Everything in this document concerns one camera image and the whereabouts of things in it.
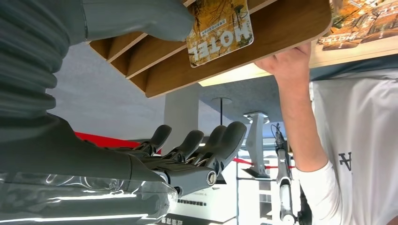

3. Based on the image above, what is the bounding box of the wooden card organizer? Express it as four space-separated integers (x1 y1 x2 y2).
88 0 332 98

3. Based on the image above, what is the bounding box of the person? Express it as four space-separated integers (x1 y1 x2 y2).
255 42 398 225

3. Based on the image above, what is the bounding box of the black stanchion pole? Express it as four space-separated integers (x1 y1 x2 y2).
211 97 233 127

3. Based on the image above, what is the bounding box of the small grey floor stand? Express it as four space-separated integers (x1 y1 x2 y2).
243 112 270 179

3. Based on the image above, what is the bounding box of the grey kiosk stand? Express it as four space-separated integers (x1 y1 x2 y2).
163 83 201 154

